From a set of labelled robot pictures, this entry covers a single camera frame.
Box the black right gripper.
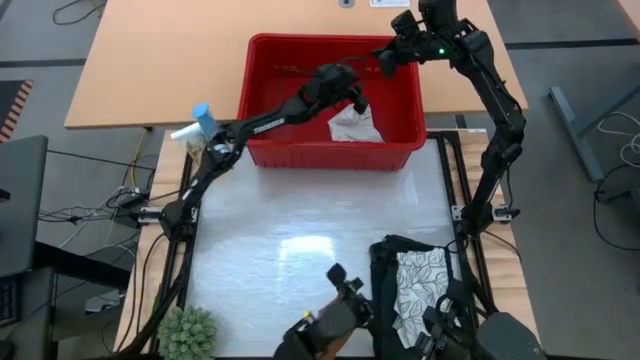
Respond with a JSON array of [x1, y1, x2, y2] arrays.
[[372, 28, 442, 80]]

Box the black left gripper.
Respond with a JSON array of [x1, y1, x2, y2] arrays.
[[310, 63, 370, 116]]

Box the plain white garment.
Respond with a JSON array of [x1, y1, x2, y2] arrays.
[[327, 103, 385, 144]]

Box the red plastic laundry bin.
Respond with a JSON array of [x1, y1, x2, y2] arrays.
[[238, 33, 428, 172]]

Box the white leaf-print garment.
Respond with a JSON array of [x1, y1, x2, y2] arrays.
[[391, 247, 451, 350]]

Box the dark blue denim jeans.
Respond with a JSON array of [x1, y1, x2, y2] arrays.
[[368, 233, 484, 360]]

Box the white table mat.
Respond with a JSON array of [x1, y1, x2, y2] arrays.
[[184, 137, 476, 357]]

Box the blue capped bottle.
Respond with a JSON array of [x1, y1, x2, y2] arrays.
[[192, 102, 220, 139]]

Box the grey metal desk leg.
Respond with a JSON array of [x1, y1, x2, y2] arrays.
[[548, 64, 640, 182]]

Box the light wooden desk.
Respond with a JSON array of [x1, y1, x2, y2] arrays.
[[63, 0, 530, 130]]

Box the green artificial plant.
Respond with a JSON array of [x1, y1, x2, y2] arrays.
[[157, 304, 219, 360]]

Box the black side stand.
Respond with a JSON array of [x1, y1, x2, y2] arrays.
[[0, 242, 132, 360]]

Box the dark grey monitor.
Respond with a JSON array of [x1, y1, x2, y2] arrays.
[[0, 135, 50, 279]]

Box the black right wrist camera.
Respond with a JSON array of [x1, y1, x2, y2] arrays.
[[390, 8, 421, 40]]

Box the black aluminium table frame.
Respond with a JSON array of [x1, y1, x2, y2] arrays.
[[149, 130, 546, 360]]

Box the white floor cable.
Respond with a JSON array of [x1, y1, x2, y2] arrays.
[[597, 110, 640, 169]]

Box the black looped floor cable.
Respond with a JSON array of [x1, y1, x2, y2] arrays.
[[52, 0, 109, 26]]

